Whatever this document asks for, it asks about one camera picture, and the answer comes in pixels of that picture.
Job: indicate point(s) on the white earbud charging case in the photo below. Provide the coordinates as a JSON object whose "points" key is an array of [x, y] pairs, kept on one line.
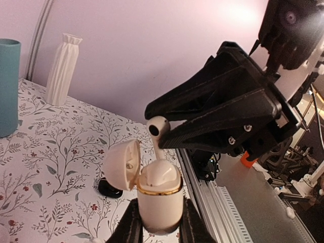
{"points": [[161, 207]]}

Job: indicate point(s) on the teal plastic cup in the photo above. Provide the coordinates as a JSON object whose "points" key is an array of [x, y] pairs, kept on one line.
{"points": [[10, 63]]}

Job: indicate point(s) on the white ribbed vase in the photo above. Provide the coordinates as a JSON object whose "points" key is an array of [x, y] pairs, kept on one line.
{"points": [[62, 69]]}

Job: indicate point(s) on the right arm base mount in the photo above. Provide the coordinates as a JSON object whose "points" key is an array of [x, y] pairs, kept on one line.
{"points": [[205, 164]]}

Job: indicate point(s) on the cream white earbud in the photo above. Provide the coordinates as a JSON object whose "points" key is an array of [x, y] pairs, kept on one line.
{"points": [[156, 127], [159, 172]]}

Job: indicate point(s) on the floral patterned table mat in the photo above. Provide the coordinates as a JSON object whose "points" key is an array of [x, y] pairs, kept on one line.
{"points": [[51, 167]]}

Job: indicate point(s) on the aluminium frame post right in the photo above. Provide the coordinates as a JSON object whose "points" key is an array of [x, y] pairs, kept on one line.
{"points": [[37, 39]]}

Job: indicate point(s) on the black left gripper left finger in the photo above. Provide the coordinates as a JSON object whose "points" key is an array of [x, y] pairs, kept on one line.
{"points": [[130, 227]]}

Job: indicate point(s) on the orange plastic bottle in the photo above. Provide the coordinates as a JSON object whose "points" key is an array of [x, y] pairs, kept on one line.
{"points": [[244, 160]]}

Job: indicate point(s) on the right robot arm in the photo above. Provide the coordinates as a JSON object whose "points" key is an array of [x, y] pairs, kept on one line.
{"points": [[291, 32]]}

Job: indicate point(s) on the black earbud case right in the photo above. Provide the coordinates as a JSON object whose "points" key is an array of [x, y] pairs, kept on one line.
{"points": [[107, 190]]}

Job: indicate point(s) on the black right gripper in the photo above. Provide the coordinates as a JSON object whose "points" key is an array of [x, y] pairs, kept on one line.
{"points": [[223, 107]]}

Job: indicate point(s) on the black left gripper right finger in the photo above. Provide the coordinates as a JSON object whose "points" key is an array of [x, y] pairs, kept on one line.
{"points": [[192, 228]]}

